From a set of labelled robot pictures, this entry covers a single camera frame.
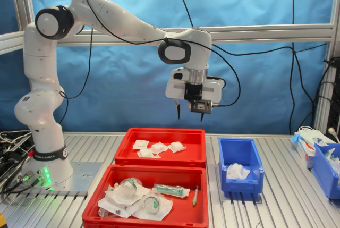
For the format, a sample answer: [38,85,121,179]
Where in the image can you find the red plastic crate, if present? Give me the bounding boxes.
[114,128,207,169]
[81,164,209,228]

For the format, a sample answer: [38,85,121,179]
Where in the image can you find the white power plug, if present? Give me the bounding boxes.
[327,126,340,142]

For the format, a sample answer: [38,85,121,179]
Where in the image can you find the black camera cable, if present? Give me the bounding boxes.
[59,0,242,127]

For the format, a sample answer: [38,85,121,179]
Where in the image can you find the flat white sterile pack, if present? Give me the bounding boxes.
[97,195,134,218]

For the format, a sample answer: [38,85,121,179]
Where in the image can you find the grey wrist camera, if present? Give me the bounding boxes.
[189,99,213,114]

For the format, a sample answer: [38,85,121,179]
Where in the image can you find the blue face masks pile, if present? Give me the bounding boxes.
[290,125,329,147]

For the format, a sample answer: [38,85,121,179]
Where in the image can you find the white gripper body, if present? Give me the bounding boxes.
[165,67,222,100]

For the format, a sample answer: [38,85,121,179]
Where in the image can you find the white cable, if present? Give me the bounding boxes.
[0,131,31,147]

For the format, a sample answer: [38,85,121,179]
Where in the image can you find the steel base plate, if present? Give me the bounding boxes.
[15,161,104,198]

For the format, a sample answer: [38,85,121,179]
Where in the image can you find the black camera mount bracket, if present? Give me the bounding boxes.
[184,82,203,102]

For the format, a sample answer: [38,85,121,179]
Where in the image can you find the blue fabric backdrop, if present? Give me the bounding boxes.
[0,0,337,135]

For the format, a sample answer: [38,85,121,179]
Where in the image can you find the clear packaged items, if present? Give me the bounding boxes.
[322,147,340,172]

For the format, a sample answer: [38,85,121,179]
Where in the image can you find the black gripper connector cable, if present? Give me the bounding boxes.
[206,75,227,88]

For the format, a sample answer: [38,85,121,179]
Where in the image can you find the black electronics rack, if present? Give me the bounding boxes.
[325,57,340,136]

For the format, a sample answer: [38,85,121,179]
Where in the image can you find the packaged clear breathing mask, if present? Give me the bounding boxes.
[105,179,151,208]
[131,193,174,221]

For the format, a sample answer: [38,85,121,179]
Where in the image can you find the small green-tipped syringe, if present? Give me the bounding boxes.
[192,186,200,208]

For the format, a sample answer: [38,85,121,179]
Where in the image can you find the aluminium profile frame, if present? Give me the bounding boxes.
[0,0,340,136]

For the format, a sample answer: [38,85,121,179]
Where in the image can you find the printed white bandage pack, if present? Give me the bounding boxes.
[226,163,241,180]
[132,139,150,150]

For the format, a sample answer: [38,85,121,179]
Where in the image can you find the cardboard face mask box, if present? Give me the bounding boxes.
[294,132,317,170]

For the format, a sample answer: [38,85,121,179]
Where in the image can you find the packaged green syringe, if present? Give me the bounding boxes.
[152,183,191,199]

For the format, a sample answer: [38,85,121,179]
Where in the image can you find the clear wrapped bandage pack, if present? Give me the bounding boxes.
[167,141,187,153]
[137,149,162,159]
[236,165,251,180]
[151,142,169,156]

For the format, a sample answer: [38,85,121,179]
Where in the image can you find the blue plastic bin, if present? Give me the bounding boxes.
[217,137,265,195]
[311,142,340,200]

